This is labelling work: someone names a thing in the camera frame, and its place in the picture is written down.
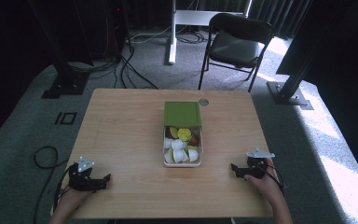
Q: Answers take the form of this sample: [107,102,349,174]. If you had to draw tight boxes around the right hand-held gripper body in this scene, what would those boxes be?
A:
[244,147,276,180]

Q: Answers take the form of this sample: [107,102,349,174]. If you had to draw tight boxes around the pile of coffee capsules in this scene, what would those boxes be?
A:
[164,125,200,164]

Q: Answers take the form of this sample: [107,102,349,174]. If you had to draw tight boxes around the black metal stand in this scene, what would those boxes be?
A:
[266,31,315,111]
[27,0,91,100]

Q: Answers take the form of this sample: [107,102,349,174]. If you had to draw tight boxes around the person's right hand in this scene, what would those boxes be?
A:
[243,158,283,204]

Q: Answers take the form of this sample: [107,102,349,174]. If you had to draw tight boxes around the bundle of black floor cables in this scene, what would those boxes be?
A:
[68,31,160,91]

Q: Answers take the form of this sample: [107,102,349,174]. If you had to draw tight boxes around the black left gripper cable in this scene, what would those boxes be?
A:
[33,146,76,224]

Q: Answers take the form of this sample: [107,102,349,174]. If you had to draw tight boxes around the white desk frame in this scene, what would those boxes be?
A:
[167,0,254,65]

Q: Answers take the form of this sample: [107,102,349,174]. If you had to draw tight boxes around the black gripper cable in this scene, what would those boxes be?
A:
[33,146,76,224]
[255,160,285,195]

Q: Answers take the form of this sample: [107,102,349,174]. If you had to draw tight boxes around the person's left hand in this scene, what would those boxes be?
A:
[58,187,97,214]

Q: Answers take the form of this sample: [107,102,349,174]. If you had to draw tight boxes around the green lid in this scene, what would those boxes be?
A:
[163,101,202,129]

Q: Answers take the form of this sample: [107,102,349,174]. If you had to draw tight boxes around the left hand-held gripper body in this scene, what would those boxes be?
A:
[67,156,106,192]

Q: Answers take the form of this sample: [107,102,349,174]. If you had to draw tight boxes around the white floor cable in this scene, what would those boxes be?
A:
[130,24,172,45]

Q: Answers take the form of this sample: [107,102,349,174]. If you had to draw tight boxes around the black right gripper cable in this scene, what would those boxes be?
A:
[255,160,285,195]

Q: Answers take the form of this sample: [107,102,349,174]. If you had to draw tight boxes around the white drawer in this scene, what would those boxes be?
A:
[162,125,204,168]

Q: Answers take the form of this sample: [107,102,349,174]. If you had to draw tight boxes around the black folding chair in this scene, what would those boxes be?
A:
[198,12,276,93]

